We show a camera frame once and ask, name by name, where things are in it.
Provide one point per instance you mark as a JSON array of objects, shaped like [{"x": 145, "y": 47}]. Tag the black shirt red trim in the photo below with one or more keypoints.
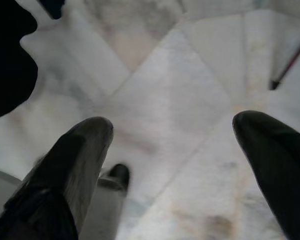
[{"x": 7, "y": 62}]

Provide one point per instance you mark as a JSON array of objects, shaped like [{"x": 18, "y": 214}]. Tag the black robot foot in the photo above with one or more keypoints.
[{"x": 120, "y": 175}]

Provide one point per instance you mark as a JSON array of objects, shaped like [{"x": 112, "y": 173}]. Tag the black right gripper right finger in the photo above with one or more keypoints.
[{"x": 280, "y": 162}]

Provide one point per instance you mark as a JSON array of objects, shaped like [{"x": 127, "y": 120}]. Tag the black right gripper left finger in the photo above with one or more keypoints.
[{"x": 72, "y": 170}]

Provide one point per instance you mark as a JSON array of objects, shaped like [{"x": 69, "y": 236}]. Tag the silver metal clothes rack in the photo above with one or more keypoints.
[{"x": 290, "y": 62}]

